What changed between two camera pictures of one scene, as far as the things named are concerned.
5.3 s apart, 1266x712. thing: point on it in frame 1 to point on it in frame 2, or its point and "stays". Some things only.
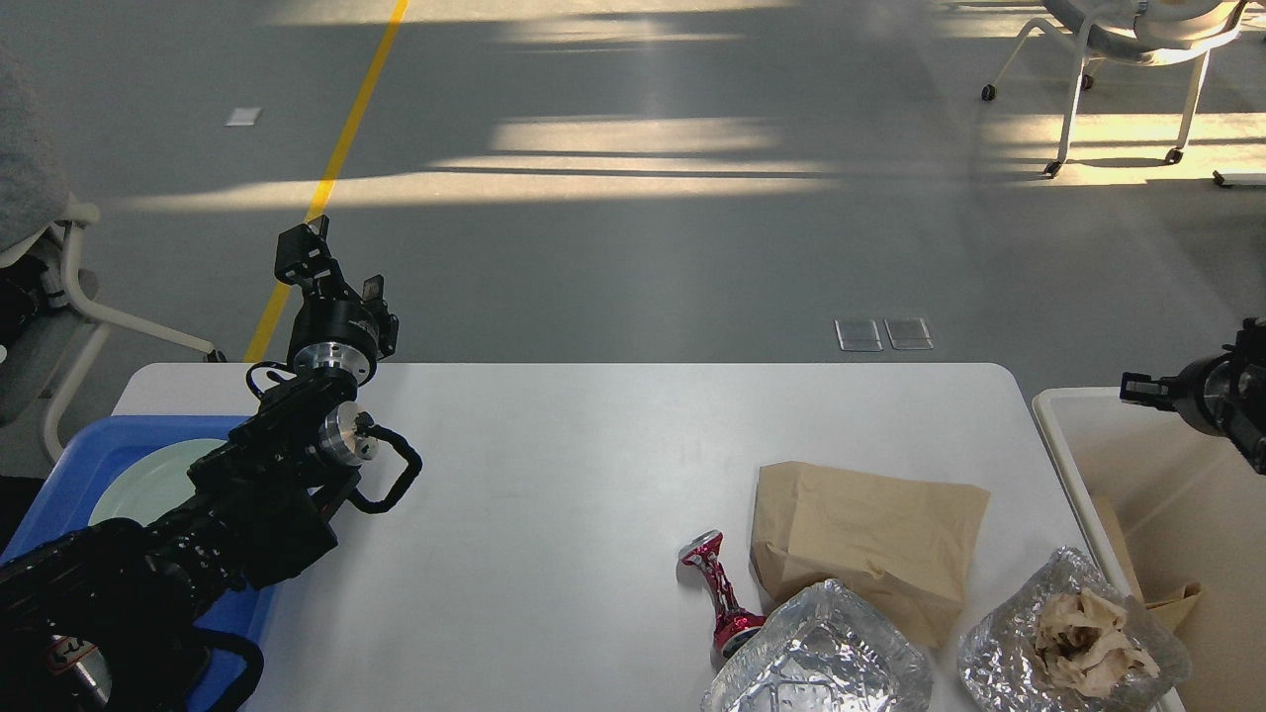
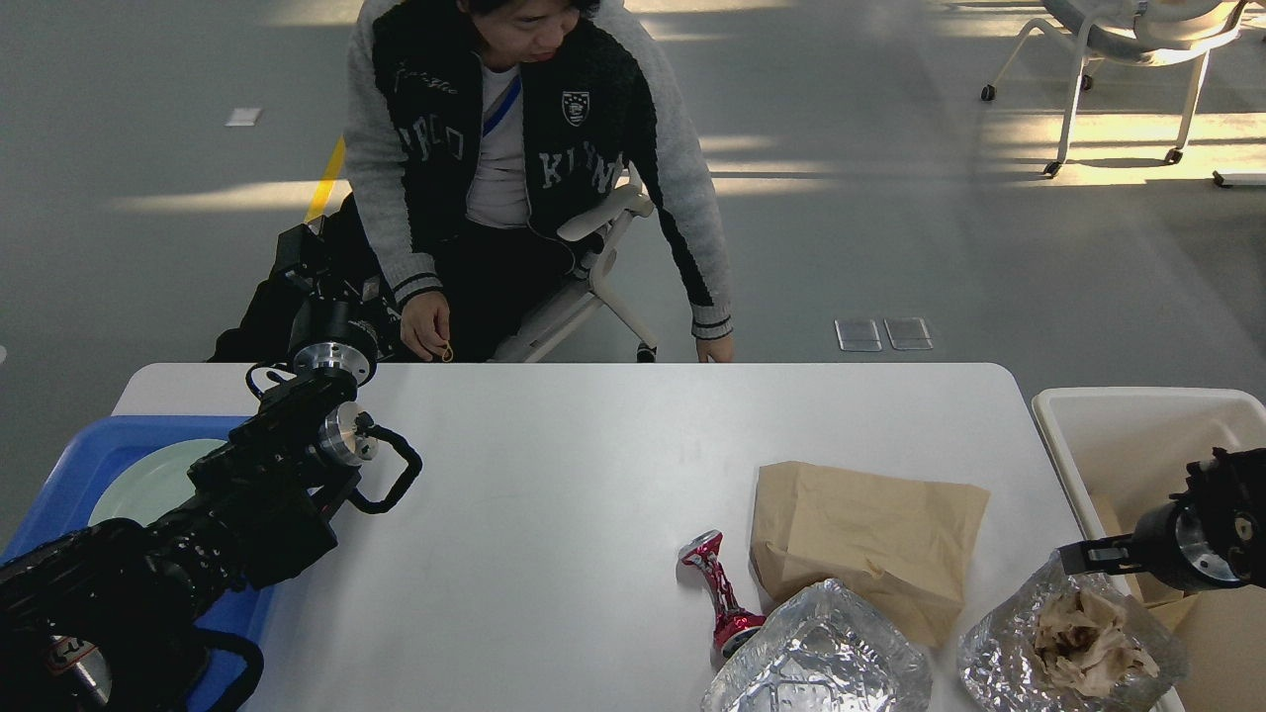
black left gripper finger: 388,323 stays
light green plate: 152,483 stays
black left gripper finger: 304,258 stays
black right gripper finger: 1164,394 to 1111,555
